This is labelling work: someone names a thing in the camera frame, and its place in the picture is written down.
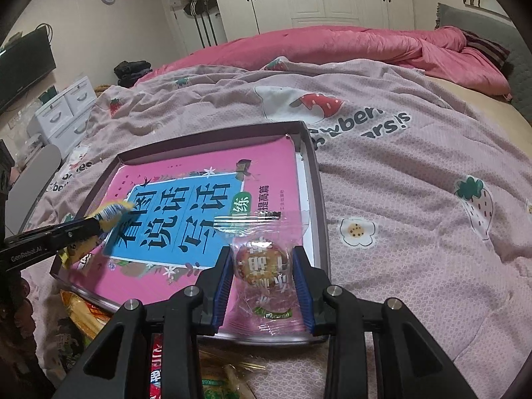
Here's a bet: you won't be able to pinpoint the yellow snack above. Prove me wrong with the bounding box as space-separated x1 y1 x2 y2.
59 200 134 268

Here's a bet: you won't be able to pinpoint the clear round snack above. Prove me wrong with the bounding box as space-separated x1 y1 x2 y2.
214 210 310 339

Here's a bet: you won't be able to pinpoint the red snack packet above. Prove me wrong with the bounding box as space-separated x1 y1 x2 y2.
150 333 162 399

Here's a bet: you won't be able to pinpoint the orange yellow snack packet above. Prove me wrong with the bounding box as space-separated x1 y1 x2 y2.
61 290 110 339

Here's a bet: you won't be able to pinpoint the grey chair back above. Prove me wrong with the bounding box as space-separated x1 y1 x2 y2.
5 144 62 237

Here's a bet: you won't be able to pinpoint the green snack packet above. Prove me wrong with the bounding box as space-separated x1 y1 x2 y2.
201 364 256 399

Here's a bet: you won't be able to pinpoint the white drawer cabinet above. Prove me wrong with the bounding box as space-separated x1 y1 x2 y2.
27 76 96 160

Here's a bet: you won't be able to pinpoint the pink strawberry print bedsheet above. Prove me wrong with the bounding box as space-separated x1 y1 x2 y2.
29 60 531 398

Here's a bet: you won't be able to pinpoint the pink Chinese workbook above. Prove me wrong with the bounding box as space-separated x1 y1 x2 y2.
68 134 313 339

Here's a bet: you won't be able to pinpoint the black television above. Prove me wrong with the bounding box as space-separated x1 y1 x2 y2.
0 26 56 112

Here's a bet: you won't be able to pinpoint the black bag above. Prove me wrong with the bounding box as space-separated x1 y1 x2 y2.
114 61 152 88

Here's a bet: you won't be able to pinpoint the dark shallow box tray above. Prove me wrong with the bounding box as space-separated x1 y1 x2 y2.
50 120 332 347

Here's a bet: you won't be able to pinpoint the hanging clothes on rack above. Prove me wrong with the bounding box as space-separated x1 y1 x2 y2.
179 0 218 48

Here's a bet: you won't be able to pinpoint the pink quilt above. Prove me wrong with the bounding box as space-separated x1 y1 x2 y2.
139 25 511 99

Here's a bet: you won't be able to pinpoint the striped dark pillow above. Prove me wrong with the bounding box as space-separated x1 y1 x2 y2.
463 30 510 69

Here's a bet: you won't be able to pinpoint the grey upholstered headboard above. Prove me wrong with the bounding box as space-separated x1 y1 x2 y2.
436 3 532 123

